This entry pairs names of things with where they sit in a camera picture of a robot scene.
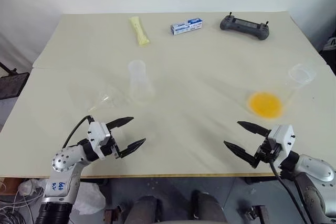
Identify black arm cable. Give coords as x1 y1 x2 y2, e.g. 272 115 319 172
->
62 115 95 148
269 159 302 224
291 175 310 224

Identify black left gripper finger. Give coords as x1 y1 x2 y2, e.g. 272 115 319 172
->
119 137 146 159
107 116 135 131

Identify pale yellow tube pouch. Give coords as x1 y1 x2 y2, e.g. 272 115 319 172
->
128 16 151 48

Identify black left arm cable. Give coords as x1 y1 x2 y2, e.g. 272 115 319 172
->
62 115 95 148

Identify black stand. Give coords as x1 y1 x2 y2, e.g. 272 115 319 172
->
0 61 30 101

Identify white plastic bag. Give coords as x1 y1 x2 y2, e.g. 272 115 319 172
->
18 178 106 217

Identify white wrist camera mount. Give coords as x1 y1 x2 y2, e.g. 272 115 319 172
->
87 121 113 161
266 123 296 167

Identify blue and white box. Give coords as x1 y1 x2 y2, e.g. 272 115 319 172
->
170 17 205 36

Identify white cable bundle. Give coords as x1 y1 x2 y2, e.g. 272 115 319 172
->
0 179 43 224

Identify dark grey remote controller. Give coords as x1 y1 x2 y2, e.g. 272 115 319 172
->
219 11 271 41

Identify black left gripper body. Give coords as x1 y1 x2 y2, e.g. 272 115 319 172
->
101 129 122 160

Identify large clear plastic beaker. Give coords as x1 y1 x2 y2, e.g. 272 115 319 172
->
245 63 317 120

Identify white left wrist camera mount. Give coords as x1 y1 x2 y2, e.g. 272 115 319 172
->
87 121 113 161

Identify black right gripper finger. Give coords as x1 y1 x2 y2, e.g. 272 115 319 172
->
236 120 271 139
223 140 257 168

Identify clear plastic funnel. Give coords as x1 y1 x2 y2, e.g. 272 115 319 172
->
86 87 124 113

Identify dark bag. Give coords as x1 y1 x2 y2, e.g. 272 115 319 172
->
318 31 336 76

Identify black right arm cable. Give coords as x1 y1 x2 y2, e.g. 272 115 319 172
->
269 159 302 224
291 175 310 224

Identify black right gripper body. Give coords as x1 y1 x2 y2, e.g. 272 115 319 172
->
252 136 282 169

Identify dark rounded shape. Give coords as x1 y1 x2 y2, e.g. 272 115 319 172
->
191 189 227 224
128 195 159 224

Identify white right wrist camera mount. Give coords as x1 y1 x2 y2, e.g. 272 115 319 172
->
266 123 296 167

